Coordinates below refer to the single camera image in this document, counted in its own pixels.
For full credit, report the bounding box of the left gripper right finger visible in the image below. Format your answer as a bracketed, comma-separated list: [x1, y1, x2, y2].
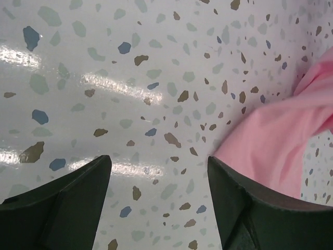
[208, 157, 332, 250]

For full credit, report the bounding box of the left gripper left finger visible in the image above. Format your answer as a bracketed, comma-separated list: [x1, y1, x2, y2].
[1, 155, 112, 249]

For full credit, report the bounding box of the pink t shirt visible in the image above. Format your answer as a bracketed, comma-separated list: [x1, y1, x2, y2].
[214, 49, 332, 198]

